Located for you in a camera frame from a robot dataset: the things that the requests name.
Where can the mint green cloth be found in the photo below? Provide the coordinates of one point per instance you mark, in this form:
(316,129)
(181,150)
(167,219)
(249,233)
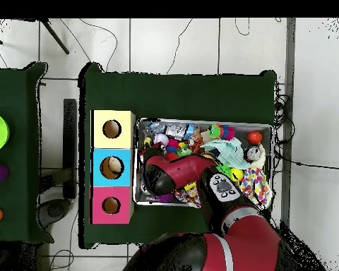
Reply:
(228,151)

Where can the wooden box with three holes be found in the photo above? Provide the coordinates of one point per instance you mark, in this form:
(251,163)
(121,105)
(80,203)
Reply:
(113,115)

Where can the rainbow fuzzy caterpillar toy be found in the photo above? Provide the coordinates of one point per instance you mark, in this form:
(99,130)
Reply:
(221,131)

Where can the colourful dotted cloth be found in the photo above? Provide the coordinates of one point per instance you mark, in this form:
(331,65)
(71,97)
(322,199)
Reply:
(255,186)

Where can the orange ball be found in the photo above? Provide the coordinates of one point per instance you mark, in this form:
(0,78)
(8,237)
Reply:
(255,137)

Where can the crushed clear plastic bottle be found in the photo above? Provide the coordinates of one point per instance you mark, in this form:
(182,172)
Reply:
(172,130)

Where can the white dimpled ball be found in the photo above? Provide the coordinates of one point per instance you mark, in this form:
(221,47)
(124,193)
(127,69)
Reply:
(161,139)

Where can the green fuzzy toy with eyes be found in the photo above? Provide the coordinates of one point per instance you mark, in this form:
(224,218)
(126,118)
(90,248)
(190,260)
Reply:
(224,169)

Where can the black soda can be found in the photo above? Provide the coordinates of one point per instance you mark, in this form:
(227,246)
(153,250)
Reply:
(253,153)

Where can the black tripod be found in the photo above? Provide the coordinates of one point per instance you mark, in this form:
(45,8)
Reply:
(55,36)

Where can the shallow clear mesh bin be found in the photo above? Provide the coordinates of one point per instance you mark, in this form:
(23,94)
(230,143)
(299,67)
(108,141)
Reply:
(241,128)

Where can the orange tiger plush toy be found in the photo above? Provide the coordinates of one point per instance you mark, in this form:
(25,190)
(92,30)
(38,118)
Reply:
(197,144)

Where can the dark green tablecloth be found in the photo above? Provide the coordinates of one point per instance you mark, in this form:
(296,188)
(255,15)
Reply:
(14,93)
(180,96)

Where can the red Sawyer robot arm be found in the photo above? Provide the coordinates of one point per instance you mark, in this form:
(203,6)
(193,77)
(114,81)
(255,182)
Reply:
(186,169)

